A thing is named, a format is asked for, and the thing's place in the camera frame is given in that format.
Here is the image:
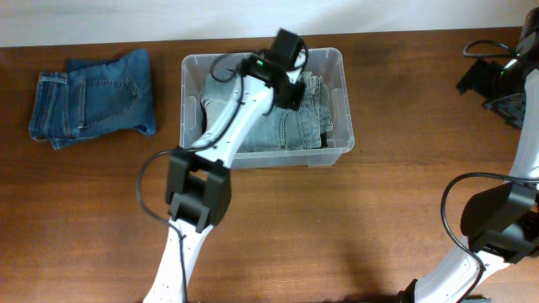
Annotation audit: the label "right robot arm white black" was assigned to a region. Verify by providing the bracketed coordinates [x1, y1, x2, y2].
[396, 8, 538, 303]

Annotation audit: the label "dark blue jeans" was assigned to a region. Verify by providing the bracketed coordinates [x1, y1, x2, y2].
[29, 49, 157, 150]

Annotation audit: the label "clear plastic storage bin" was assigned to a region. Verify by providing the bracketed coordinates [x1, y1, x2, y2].
[179, 48, 355, 169]

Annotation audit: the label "light blue jeans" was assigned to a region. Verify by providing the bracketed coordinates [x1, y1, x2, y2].
[201, 69, 333, 153]

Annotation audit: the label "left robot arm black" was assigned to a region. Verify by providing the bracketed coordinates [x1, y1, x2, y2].
[142, 29, 309, 302]

